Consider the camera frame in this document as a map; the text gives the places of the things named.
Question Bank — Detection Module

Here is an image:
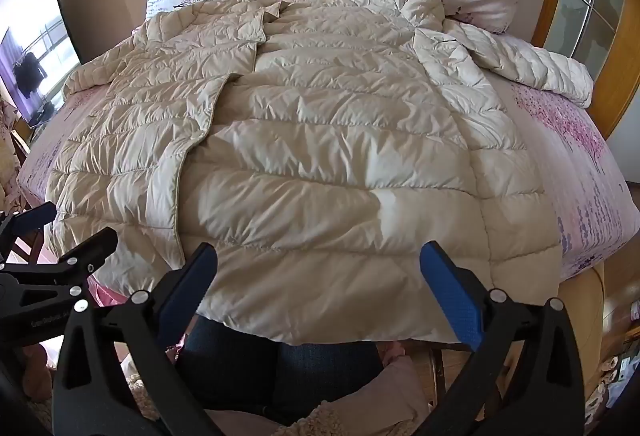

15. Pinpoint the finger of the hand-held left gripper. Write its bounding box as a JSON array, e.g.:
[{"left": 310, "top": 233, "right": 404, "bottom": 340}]
[
  {"left": 0, "top": 226, "right": 120, "bottom": 291},
  {"left": 0, "top": 201, "right": 58, "bottom": 262}
]

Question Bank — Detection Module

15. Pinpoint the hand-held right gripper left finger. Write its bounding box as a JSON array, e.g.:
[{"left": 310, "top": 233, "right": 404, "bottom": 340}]
[{"left": 51, "top": 242, "right": 219, "bottom": 436}]

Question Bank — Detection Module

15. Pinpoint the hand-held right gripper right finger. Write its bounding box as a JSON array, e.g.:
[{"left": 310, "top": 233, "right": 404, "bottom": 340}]
[{"left": 418, "top": 240, "right": 586, "bottom": 436}]

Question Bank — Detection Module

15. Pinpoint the cream quilted down jacket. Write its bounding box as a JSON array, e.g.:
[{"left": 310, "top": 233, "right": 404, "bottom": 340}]
[{"left": 45, "top": 0, "right": 596, "bottom": 347}]

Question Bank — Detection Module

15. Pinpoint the brown wooden furniture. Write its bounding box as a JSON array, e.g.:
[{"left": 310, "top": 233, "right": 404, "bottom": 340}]
[{"left": 7, "top": 115, "right": 57, "bottom": 267}]

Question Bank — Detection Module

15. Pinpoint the black television screen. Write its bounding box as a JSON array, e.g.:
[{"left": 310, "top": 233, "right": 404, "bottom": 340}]
[{"left": 0, "top": 0, "right": 84, "bottom": 126}]

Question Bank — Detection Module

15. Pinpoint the pink floral bed sheet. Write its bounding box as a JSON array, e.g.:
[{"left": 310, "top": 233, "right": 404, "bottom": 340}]
[{"left": 17, "top": 28, "right": 640, "bottom": 284}]

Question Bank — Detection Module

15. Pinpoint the wooden headboard with glass panels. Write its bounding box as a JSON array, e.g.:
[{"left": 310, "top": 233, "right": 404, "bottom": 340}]
[{"left": 530, "top": 0, "right": 640, "bottom": 144}]

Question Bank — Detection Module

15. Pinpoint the wooden bed frame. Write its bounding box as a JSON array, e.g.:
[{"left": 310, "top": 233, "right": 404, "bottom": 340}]
[{"left": 556, "top": 261, "right": 622, "bottom": 399}]

